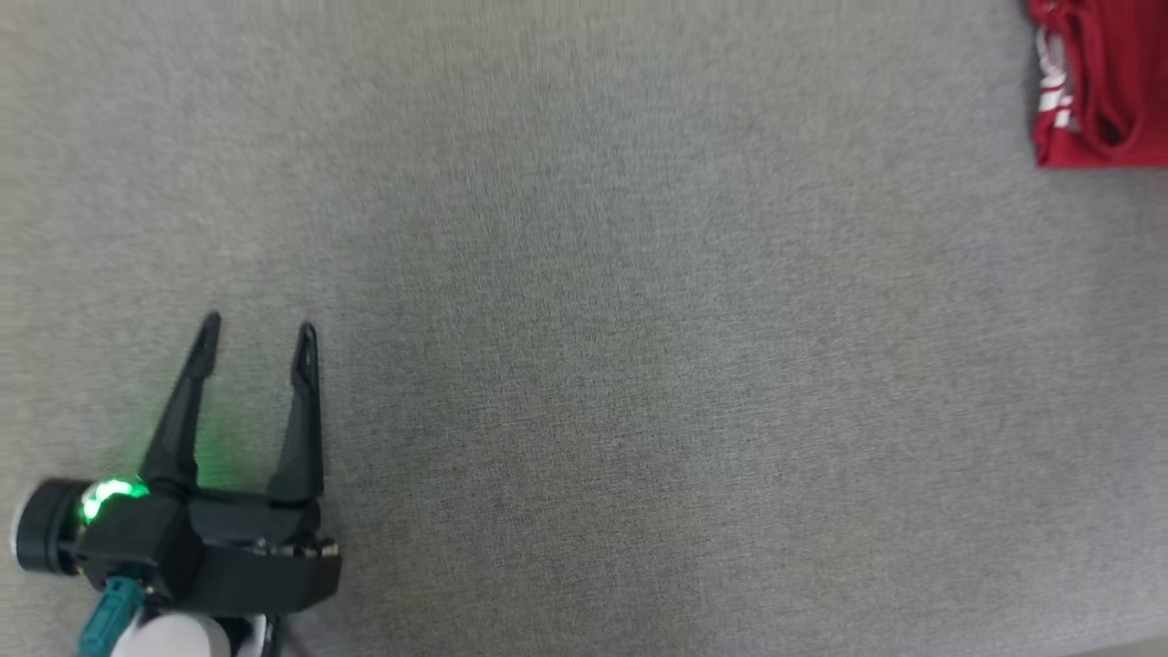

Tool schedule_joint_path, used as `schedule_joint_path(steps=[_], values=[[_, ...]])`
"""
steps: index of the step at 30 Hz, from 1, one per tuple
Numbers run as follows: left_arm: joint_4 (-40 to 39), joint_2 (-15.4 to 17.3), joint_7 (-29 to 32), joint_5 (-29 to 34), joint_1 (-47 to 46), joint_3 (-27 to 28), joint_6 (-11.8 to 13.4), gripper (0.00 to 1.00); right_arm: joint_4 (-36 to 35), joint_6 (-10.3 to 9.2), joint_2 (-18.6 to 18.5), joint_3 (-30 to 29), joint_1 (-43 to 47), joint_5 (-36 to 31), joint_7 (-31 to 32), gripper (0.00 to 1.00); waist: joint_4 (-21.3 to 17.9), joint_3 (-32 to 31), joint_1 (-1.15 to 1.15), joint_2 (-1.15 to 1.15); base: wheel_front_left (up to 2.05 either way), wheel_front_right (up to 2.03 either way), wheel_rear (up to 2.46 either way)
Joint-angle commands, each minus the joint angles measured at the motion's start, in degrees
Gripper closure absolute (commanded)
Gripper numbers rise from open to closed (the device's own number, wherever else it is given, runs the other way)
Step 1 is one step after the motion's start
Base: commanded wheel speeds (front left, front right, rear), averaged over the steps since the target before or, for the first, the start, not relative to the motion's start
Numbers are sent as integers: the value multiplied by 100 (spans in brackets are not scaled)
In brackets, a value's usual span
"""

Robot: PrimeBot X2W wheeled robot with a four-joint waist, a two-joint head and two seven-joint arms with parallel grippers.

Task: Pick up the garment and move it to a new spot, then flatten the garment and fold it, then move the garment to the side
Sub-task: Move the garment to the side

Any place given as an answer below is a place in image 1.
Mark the red basketball jersey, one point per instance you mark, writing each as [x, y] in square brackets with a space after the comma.
[1113, 82]

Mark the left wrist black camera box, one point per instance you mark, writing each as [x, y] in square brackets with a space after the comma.
[128, 547]

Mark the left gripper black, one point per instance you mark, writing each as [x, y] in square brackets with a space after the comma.
[265, 566]

